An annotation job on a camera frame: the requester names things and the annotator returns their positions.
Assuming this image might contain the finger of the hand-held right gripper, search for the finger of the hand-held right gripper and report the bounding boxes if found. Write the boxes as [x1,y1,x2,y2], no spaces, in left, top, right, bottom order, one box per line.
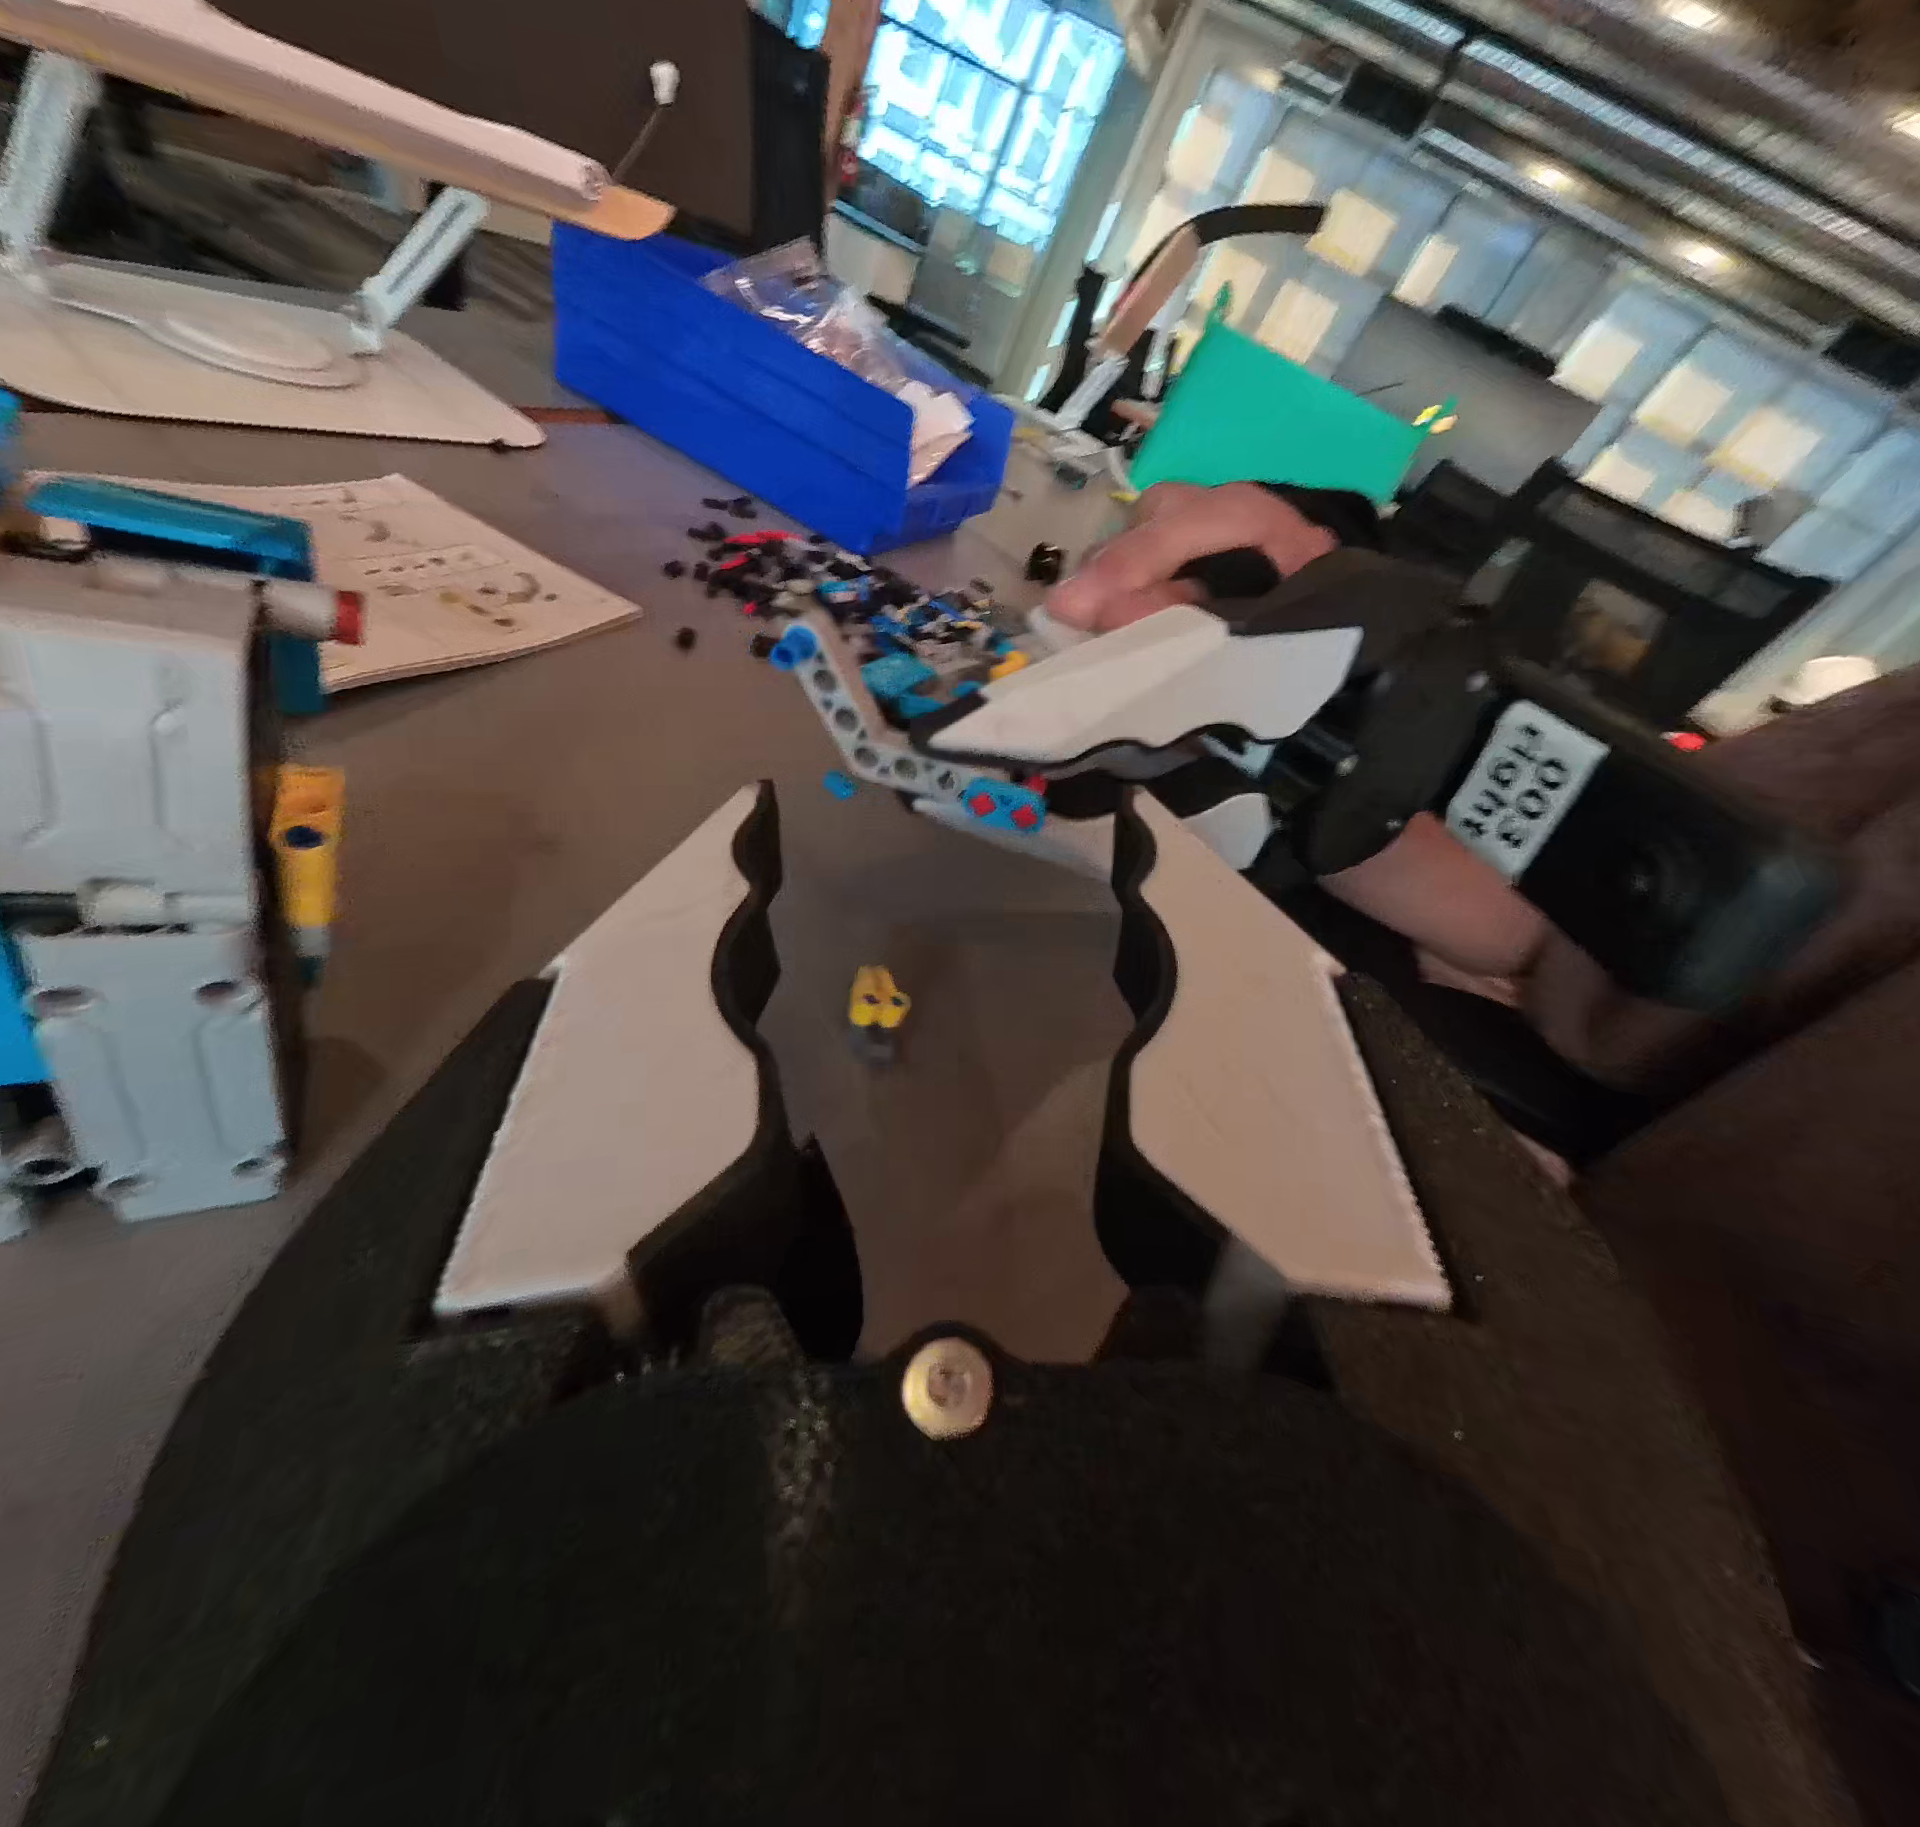
[1034,783,1280,871]
[906,603,1367,779]

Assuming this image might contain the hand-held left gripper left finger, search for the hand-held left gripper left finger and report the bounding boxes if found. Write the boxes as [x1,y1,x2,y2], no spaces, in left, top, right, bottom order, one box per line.
[431,779,791,1315]

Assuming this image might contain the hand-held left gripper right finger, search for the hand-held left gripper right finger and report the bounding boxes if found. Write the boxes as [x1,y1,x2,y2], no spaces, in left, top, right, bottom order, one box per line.
[1093,785,1457,1311]

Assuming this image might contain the grey angled beam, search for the grey angled beam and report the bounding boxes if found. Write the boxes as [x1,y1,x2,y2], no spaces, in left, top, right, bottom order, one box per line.
[772,611,978,809]

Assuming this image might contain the grey blue brick robot model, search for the grey blue brick robot model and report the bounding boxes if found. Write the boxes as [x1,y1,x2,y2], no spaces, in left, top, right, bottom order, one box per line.
[0,387,369,1243]

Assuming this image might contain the person's right hand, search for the person's right hand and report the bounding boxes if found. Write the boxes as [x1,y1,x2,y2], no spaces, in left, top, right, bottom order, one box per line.
[1041,481,1381,659]

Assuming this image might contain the pile of small brick pieces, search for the pile of small brick pieces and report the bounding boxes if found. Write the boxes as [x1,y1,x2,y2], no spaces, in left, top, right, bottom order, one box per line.
[659,495,1051,719]

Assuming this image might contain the teal tote bag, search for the teal tote bag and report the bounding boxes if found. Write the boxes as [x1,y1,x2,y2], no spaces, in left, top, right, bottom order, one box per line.
[1123,289,1459,509]

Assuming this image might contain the person's brown clothing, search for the person's brown clothing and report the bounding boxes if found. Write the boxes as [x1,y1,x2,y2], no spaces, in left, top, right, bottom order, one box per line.
[1543,671,1920,1827]

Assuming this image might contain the clear plastic bags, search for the clear plastic bags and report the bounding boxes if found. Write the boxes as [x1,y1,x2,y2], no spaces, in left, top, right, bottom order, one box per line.
[702,239,978,485]

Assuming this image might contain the blue plastic bin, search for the blue plastic bin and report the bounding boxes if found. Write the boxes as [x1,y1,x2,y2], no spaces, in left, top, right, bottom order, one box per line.
[552,219,1018,557]

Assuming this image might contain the instruction booklet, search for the instruction booklet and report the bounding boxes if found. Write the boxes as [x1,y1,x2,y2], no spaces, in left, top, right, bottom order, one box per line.
[43,473,644,693]

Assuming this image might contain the white folding stand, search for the white folding stand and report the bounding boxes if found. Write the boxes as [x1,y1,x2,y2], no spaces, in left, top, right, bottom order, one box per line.
[0,0,683,449]

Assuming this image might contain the wooden post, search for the wooden post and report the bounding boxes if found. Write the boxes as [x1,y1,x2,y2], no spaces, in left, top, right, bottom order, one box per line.
[815,0,909,193]

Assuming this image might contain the silver ventilation duct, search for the silver ventilation duct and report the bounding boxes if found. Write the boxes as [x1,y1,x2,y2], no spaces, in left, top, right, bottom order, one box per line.
[1123,0,1920,343]

